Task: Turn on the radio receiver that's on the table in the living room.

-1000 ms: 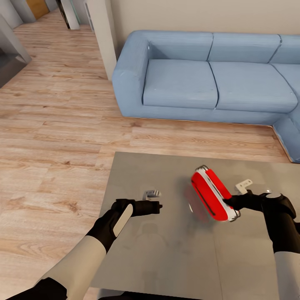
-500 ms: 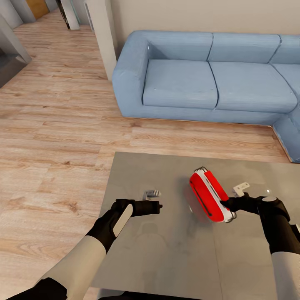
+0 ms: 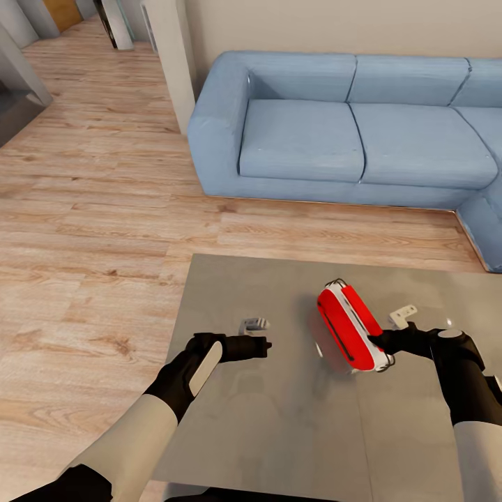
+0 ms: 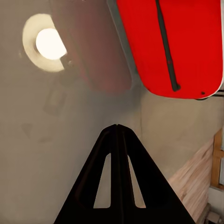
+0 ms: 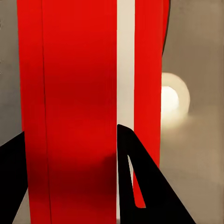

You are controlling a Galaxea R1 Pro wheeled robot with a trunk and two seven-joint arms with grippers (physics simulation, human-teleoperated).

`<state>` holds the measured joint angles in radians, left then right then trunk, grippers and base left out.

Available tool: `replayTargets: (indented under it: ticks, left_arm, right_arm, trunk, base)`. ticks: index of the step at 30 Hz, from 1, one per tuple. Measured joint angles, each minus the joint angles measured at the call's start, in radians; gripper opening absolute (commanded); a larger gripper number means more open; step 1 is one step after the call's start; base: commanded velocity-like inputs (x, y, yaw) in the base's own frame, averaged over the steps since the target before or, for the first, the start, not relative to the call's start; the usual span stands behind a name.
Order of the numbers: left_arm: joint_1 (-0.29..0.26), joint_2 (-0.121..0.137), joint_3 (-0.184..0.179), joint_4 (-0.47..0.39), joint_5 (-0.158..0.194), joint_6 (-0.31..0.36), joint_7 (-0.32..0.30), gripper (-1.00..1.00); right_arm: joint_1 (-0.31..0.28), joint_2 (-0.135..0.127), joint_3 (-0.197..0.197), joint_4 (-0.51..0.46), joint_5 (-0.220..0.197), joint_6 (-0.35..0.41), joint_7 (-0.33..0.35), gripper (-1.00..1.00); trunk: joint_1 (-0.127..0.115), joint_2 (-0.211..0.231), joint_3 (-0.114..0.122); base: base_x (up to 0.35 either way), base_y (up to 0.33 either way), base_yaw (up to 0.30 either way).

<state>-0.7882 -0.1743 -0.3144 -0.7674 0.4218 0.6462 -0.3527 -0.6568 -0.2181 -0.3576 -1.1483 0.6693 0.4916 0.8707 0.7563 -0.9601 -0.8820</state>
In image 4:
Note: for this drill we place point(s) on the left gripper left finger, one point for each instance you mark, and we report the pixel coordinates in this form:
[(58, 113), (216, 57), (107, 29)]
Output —
[(78, 207)]

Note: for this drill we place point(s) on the radio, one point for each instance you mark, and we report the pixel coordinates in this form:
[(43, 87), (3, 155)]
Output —
[(177, 45)]

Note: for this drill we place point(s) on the coffee table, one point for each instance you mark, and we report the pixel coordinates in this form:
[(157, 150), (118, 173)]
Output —
[(66, 73)]

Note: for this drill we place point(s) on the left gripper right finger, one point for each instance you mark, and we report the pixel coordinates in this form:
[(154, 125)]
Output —
[(162, 204)]

